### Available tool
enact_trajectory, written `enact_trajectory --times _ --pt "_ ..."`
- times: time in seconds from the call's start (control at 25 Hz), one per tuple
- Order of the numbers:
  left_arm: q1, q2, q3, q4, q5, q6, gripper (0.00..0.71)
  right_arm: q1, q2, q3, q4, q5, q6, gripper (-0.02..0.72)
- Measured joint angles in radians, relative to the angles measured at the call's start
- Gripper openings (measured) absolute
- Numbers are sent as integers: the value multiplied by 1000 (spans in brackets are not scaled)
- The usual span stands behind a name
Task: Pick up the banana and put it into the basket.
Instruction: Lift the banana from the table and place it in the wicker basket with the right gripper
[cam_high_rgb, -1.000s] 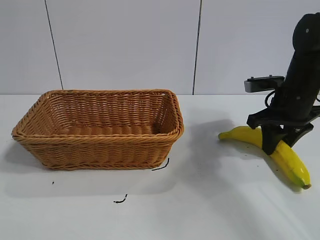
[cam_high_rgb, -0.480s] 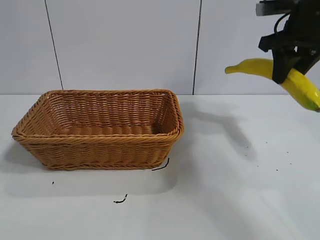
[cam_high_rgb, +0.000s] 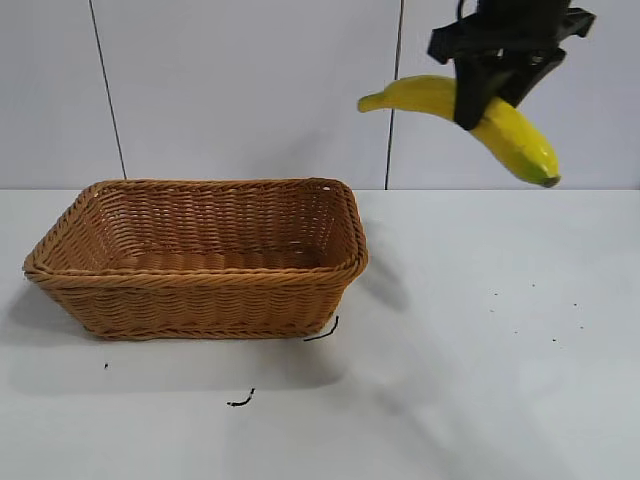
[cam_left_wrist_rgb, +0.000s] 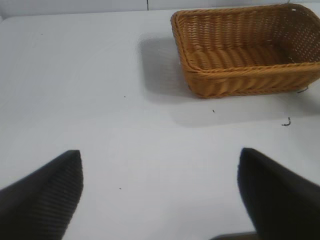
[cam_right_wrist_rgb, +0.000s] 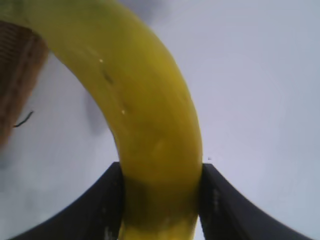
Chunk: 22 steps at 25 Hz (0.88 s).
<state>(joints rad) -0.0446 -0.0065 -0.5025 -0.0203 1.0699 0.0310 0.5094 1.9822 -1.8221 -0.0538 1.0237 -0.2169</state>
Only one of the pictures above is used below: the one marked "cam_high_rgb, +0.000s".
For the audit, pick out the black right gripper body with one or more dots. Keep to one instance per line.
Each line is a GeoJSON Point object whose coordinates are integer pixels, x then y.
{"type": "Point", "coordinates": [520, 25]}

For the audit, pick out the brown woven wicker basket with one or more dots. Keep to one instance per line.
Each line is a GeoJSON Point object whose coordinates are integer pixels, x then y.
{"type": "Point", "coordinates": [200, 305]}

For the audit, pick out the yellow banana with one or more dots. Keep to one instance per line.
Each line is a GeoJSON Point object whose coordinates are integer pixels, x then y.
{"type": "Point", "coordinates": [420, 94]}

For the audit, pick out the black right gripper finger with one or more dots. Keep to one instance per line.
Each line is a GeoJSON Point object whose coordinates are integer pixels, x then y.
{"type": "Point", "coordinates": [475, 90]}
{"type": "Point", "coordinates": [532, 70]}

